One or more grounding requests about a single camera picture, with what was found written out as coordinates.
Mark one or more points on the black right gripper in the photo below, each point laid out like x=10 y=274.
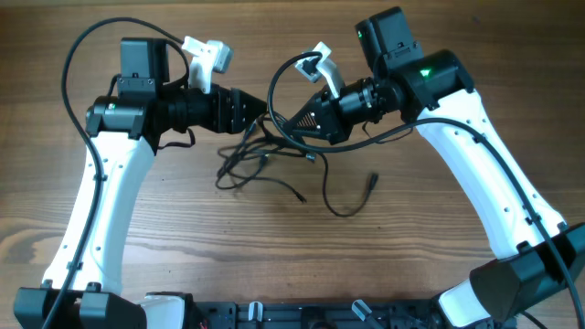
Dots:
x=333 y=124

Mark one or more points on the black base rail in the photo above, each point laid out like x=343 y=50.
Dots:
x=350 y=315

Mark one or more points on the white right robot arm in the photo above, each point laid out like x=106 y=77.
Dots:
x=537 y=254

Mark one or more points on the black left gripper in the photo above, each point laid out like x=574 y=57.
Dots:
x=232 y=123

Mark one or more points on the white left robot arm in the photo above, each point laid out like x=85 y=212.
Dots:
x=82 y=286

